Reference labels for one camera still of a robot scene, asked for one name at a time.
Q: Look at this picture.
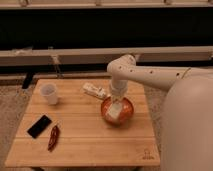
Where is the orange ceramic bowl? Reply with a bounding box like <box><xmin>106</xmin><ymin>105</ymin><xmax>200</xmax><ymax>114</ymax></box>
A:
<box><xmin>101</xmin><ymin>97</ymin><xmax>134</xmax><ymax>125</ymax></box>

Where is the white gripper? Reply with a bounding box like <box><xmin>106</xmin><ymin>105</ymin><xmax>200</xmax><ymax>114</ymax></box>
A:
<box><xmin>109</xmin><ymin>79</ymin><xmax>127</xmax><ymax>105</ymax></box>

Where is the dried red chili pepper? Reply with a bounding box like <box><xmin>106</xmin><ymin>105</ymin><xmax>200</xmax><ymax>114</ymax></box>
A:
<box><xmin>48</xmin><ymin>125</ymin><xmax>60</xmax><ymax>151</ymax></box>

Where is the grey horizontal rail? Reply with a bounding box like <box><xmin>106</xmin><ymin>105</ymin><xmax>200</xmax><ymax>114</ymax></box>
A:
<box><xmin>0</xmin><ymin>46</ymin><xmax>213</xmax><ymax>66</ymax></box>

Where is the black smartphone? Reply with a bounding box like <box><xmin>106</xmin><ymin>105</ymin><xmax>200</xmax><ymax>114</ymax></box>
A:
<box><xmin>27</xmin><ymin>115</ymin><xmax>52</xmax><ymax>139</ymax></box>

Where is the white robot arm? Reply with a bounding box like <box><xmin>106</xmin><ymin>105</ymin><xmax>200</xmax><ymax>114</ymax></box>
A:
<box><xmin>107</xmin><ymin>54</ymin><xmax>213</xmax><ymax>171</ymax></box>

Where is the white sponge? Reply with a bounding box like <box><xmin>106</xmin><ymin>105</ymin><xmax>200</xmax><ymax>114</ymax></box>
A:
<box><xmin>107</xmin><ymin>103</ymin><xmax>122</xmax><ymax>119</ymax></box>

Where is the wooden table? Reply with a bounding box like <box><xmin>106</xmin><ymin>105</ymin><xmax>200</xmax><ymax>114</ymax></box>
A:
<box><xmin>5</xmin><ymin>79</ymin><xmax>160</xmax><ymax>167</ymax></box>

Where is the translucent plastic cup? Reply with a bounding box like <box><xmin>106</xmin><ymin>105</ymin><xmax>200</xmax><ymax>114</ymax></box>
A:
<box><xmin>39</xmin><ymin>83</ymin><xmax>58</xmax><ymax>105</ymax></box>

